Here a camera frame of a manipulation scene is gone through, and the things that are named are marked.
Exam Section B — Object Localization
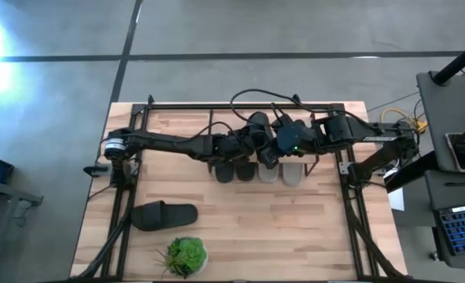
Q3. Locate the black table clamp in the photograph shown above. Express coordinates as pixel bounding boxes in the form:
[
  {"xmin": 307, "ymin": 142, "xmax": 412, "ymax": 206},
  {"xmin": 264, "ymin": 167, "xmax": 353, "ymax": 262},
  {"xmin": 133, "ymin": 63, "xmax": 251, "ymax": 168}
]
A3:
[{"xmin": 83, "ymin": 164, "xmax": 111, "ymax": 178}]

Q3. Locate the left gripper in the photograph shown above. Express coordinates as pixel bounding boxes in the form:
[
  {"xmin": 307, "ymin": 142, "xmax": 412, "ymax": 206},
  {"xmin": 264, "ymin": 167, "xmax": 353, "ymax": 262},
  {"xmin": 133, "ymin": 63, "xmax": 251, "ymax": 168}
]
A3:
[{"xmin": 210, "ymin": 133, "xmax": 256, "ymax": 163}]

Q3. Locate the dark metal stand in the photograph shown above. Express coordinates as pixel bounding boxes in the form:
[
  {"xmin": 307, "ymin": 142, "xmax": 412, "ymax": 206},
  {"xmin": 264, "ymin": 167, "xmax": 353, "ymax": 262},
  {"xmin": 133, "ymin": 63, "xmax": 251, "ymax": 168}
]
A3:
[{"xmin": 0, "ymin": 176, "xmax": 44, "ymax": 208}]

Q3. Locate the green succulent plant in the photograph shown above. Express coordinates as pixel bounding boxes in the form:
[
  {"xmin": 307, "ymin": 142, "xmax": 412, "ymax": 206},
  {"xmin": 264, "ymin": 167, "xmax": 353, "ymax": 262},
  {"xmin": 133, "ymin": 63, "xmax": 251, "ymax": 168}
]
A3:
[{"xmin": 155, "ymin": 237, "xmax": 209, "ymax": 280}]

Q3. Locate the black round pole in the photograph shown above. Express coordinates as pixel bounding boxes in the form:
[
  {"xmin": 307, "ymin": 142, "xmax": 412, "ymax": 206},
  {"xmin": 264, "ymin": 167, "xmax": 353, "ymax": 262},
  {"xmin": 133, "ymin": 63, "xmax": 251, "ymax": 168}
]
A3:
[{"xmin": 430, "ymin": 35, "xmax": 465, "ymax": 86}]

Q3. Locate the grey side desk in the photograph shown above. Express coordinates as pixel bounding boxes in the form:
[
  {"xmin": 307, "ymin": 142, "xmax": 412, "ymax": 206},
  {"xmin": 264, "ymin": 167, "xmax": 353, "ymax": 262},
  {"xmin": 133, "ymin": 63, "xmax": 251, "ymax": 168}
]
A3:
[
  {"xmin": 424, "ymin": 171, "xmax": 465, "ymax": 272},
  {"xmin": 415, "ymin": 70, "xmax": 465, "ymax": 174}
]

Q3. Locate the keyboard with coloured lights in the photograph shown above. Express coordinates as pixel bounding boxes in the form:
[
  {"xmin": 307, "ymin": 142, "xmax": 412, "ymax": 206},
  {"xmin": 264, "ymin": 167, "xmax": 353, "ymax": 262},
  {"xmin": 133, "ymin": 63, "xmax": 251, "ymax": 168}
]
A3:
[{"xmin": 432, "ymin": 202, "xmax": 465, "ymax": 260}]

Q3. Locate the black ribbed-strap slide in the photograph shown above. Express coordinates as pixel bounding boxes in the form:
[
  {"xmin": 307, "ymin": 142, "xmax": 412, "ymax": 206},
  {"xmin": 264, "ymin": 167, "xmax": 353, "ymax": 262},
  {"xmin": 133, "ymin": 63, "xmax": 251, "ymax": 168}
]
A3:
[
  {"xmin": 215, "ymin": 161, "xmax": 236, "ymax": 184},
  {"xmin": 234, "ymin": 161, "xmax": 257, "ymax": 182}
]

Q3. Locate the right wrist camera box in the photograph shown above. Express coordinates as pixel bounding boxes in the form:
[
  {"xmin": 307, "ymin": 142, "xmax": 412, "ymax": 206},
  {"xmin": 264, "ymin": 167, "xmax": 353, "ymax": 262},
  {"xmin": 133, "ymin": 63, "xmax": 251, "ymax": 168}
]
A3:
[{"xmin": 257, "ymin": 147, "xmax": 281, "ymax": 171}]

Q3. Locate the wooden shelf with black frame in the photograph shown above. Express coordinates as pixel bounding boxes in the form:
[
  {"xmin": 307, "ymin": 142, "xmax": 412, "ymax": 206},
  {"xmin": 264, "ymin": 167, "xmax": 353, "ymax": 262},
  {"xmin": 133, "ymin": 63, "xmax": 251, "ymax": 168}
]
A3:
[{"xmin": 204, "ymin": 109, "xmax": 319, "ymax": 178}]

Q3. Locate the smartphone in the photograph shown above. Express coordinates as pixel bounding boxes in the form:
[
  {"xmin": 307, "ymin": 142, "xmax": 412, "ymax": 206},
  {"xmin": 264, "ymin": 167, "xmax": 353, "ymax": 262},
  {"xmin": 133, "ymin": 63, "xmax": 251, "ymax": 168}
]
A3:
[{"xmin": 445, "ymin": 132, "xmax": 465, "ymax": 173}]

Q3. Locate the black diagonal bar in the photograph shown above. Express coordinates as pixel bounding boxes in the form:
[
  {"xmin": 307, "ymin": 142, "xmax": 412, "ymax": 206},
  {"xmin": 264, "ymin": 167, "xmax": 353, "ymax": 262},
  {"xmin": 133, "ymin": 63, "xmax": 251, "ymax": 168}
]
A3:
[{"xmin": 383, "ymin": 151, "xmax": 440, "ymax": 193}]

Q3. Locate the yellow cable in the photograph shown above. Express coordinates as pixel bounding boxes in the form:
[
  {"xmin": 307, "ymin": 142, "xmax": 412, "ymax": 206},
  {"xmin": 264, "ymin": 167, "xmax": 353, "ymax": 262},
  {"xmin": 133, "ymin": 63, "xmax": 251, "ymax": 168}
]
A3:
[{"xmin": 380, "ymin": 108, "xmax": 429, "ymax": 138}]

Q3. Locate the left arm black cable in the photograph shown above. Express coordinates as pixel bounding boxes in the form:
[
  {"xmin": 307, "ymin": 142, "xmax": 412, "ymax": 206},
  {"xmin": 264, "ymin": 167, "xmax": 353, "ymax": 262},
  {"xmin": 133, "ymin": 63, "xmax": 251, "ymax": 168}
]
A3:
[{"xmin": 184, "ymin": 120, "xmax": 237, "ymax": 142}]

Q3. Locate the white paper sheet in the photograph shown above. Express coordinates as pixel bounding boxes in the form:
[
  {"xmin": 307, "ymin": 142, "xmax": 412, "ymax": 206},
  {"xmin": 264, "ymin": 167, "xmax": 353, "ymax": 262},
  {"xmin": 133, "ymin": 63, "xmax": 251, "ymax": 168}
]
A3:
[{"xmin": 387, "ymin": 187, "xmax": 405, "ymax": 212}]

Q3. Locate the black aluminium table frame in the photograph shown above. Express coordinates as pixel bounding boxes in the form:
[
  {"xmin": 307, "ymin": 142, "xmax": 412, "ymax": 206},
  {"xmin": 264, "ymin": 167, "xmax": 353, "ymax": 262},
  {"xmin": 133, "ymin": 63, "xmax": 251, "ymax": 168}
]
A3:
[{"xmin": 68, "ymin": 94, "xmax": 408, "ymax": 283}]

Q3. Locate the white faceted plant pot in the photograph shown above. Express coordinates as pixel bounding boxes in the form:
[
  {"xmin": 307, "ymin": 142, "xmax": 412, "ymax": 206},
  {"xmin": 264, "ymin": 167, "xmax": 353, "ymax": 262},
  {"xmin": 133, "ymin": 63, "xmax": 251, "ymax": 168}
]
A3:
[{"xmin": 164, "ymin": 237, "xmax": 210, "ymax": 278}]

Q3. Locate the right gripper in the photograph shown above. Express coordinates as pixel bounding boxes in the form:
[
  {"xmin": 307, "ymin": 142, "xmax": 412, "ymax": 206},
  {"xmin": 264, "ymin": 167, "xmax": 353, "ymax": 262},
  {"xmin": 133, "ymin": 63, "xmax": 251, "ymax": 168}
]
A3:
[{"xmin": 255, "ymin": 119, "xmax": 322, "ymax": 157}]

